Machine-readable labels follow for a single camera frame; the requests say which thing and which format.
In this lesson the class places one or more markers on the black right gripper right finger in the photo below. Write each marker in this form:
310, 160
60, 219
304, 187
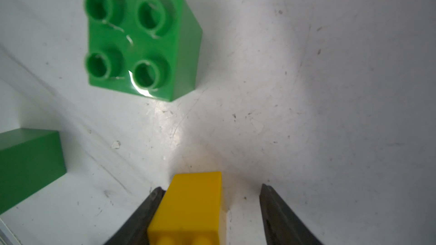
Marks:
282, 226

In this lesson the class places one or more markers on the green lego brick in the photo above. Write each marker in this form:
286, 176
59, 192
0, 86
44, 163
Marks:
31, 159
143, 47

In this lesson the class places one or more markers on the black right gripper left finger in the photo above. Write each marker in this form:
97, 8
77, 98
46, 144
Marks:
134, 230

